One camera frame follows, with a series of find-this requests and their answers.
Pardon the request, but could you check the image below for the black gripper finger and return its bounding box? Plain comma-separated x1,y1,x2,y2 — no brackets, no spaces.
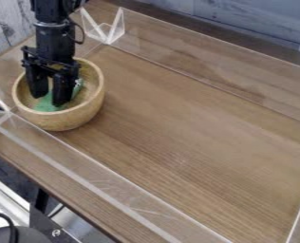
53,73,76,107
25,64,49,99

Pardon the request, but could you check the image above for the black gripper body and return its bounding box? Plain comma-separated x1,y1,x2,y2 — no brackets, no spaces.
21,20,82,80

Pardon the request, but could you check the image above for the green rectangular block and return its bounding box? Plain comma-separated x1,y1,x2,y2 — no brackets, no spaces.
34,78,85,112

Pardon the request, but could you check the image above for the brown wooden bowl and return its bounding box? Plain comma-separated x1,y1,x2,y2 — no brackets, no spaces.
13,58,106,131

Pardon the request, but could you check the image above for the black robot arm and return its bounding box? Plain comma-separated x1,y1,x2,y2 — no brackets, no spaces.
21,0,88,106

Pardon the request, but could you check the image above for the black metal table leg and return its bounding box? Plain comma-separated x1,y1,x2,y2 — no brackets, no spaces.
35,189,50,214

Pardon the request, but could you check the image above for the dark grey round base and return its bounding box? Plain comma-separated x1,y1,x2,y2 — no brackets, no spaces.
0,227,53,243

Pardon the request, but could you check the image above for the clear acrylic corner bracket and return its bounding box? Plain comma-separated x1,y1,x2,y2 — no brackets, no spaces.
81,8,125,45

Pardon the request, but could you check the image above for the clear acrylic front wall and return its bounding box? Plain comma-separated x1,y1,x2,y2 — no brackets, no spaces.
0,95,232,243

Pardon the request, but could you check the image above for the clear acrylic wall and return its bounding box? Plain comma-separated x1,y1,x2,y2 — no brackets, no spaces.
0,95,232,243
85,6,300,121

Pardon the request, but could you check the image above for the black cable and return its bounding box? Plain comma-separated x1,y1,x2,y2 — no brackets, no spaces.
0,212,18,243

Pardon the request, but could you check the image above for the grey metal bracket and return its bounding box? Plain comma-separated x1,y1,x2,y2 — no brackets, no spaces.
30,206,84,243

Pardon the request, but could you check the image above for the clear acrylic rear wall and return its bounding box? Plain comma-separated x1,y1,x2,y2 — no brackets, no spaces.
85,6,300,121

